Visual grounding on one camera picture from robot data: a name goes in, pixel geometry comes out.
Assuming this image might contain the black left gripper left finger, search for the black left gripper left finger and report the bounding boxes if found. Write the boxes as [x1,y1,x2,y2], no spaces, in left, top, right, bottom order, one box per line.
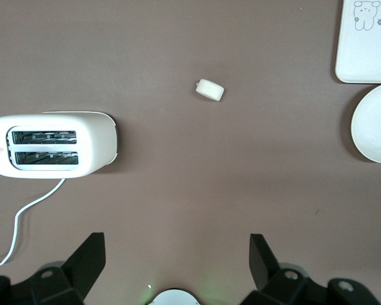
[0,233,107,305]

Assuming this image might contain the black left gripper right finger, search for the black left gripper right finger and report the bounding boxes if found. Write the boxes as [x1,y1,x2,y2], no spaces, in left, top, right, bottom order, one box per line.
[241,234,381,305]

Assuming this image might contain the round white plate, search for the round white plate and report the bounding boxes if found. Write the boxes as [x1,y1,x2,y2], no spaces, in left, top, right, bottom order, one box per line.
[351,81,381,164]

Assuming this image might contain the white steamed bun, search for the white steamed bun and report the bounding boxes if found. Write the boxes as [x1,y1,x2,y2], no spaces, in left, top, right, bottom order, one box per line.
[196,78,225,103]

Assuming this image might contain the cream tray with bear drawing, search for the cream tray with bear drawing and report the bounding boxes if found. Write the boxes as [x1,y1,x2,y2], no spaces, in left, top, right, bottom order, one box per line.
[334,0,381,85]

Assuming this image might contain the white two-slot toaster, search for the white two-slot toaster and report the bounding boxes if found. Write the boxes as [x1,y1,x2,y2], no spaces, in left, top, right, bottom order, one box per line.
[0,111,119,179]

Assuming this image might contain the white toaster power cable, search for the white toaster power cable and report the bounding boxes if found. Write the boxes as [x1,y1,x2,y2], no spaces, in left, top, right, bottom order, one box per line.
[0,177,66,267]

